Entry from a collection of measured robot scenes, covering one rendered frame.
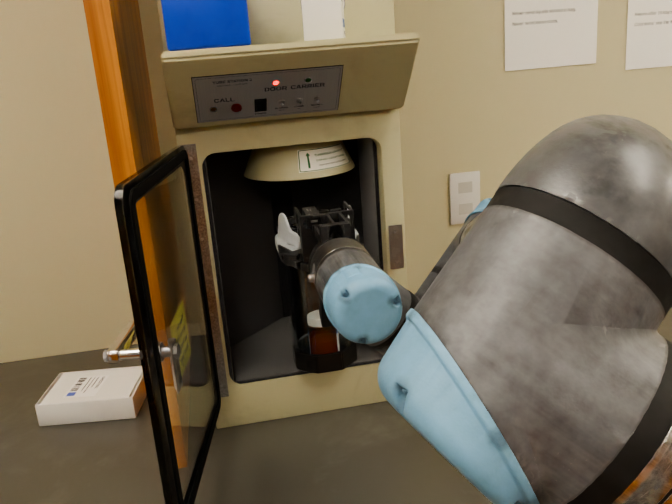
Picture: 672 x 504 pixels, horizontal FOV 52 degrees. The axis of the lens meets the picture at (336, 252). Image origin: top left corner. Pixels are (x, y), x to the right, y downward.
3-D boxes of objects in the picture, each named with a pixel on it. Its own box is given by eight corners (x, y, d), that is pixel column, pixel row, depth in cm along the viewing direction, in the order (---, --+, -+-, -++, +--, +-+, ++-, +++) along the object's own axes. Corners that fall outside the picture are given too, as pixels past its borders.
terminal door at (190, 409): (220, 405, 106) (184, 143, 94) (178, 542, 77) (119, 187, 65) (215, 405, 106) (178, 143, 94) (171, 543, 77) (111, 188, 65)
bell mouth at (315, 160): (240, 167, 117) (236, 135, 116) (342, 156, 120) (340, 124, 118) (247, 186, 100) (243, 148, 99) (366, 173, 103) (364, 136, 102)
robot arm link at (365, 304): (376, 366, 72) (314, 321, 69) (353, 324, 82) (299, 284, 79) (426, 309, 71) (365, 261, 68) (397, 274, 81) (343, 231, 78)
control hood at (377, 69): (173, 128, 95) (162, 52, 92) (400, 106, 100) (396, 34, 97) (169, 137, 84) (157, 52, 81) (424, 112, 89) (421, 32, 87)
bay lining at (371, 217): (224, 324, 130) (199, 135, 120) (358, 305, 134) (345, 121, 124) (230, 382, 107) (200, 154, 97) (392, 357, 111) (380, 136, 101)
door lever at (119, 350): (172, 333, 83) (169, 312, 82) (152, 368, 74) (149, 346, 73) (127, 336, 83) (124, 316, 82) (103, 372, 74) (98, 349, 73)
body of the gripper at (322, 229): (346, 199, 94) (367, 222, 83) (350, 259, 97) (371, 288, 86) (291, 206, 93) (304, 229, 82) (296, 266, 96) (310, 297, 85)
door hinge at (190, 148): (212, 398, 107) (176, 145, 96) (228, 395, 107) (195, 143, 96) (212, 403, 106) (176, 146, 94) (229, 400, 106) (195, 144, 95)
